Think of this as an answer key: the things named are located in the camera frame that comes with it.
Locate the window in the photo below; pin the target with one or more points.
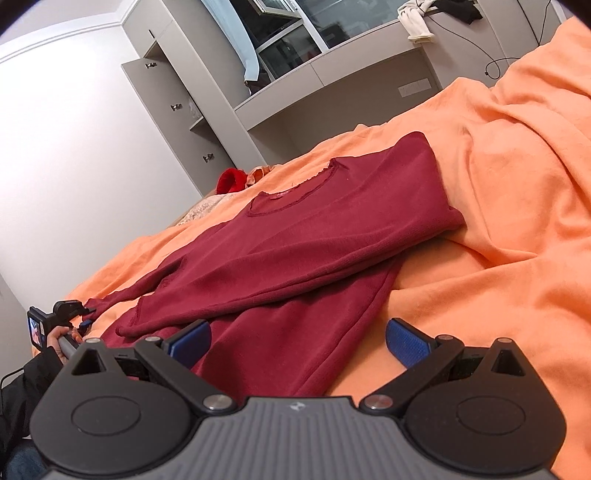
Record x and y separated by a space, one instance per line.
304 27

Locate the person's blue jeans leg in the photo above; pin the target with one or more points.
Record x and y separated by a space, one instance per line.
25 464

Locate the small orange cloth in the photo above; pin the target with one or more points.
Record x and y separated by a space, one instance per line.
259 173

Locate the maroon long-sleeve sweater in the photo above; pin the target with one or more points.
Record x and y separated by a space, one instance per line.
295 240

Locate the grey wardrobe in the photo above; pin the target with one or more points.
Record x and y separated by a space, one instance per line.
194 69

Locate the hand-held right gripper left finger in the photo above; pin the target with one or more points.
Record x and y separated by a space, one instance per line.
191 340

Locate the black cloth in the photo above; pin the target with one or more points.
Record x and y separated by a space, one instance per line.
459 10

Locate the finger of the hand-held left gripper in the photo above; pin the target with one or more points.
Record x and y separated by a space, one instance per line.
85 325
69 307

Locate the person's left hand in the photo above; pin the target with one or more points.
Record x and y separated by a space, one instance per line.
59 344

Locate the white wall socket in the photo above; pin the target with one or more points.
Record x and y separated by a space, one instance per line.
414 87

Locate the grey window desk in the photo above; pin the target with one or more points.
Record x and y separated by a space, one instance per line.
351 69

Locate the light blue curtain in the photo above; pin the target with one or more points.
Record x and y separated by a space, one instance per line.
240 41

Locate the beige patterned bed sheet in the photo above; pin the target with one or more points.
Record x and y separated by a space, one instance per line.
205 207

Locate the red cloth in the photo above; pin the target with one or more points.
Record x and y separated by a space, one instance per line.
231 180

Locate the white cloth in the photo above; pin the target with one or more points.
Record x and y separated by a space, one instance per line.
415 23

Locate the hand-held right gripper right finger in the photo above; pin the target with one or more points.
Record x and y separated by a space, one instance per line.
406 341

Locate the orange blanket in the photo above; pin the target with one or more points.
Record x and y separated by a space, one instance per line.
498 207

